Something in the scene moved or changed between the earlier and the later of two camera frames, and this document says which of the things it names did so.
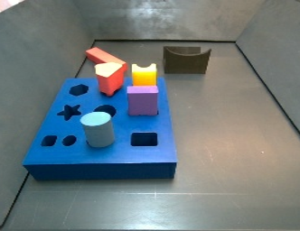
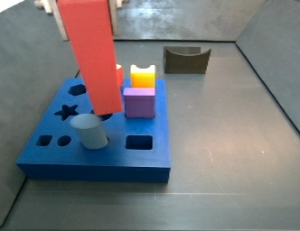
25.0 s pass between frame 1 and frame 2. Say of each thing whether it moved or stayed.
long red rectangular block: moved
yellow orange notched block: stayed
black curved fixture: stayed
